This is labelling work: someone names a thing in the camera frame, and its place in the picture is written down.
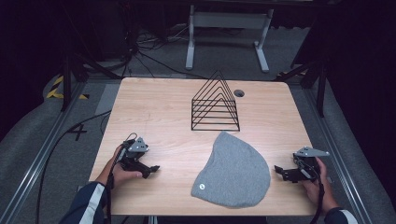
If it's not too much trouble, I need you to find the hand-held gripper cable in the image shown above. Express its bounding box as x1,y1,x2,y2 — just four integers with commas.
293,153,326,224
106,132,139,224

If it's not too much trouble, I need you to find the right hand-held gripper cable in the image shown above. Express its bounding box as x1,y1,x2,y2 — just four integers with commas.
293,153,326,224

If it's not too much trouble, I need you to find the black wire triangular rack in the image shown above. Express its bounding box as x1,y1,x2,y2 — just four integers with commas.
191,69,241,133

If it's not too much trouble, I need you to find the white metal table frame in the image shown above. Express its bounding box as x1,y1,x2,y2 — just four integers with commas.
185,4,276,74

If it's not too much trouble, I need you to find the aluminium floor rail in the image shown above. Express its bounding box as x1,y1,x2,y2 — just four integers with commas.
0,79,87,224
302,87,373,224

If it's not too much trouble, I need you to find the person's right hand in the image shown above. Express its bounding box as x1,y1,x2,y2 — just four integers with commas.
302,157,339,216

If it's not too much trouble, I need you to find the person's left hand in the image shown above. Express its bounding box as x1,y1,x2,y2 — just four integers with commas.
98,145,144,188

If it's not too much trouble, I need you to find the left hand-held gripper cable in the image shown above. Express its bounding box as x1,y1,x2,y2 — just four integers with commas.
106,132,139,224

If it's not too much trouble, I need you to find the black tripod stand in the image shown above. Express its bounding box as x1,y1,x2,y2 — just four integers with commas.
273,59,329,119
60,50,123,112

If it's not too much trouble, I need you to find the grey knit beanie hat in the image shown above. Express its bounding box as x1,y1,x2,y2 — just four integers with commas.
191,131,272,210

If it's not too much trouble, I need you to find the yellow black floor tape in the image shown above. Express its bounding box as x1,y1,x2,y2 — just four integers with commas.
46,75,91,101

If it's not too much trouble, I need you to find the black floor cable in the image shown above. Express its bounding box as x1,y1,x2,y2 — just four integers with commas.
35,110,112,224

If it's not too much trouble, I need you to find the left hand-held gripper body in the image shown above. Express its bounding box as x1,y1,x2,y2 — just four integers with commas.
119,136,149,175

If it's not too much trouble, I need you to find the tangle of black cables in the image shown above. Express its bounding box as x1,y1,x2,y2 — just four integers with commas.
120,21,208,80

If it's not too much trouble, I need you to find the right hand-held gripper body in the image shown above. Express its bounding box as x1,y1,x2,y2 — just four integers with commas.
290,147,331,183

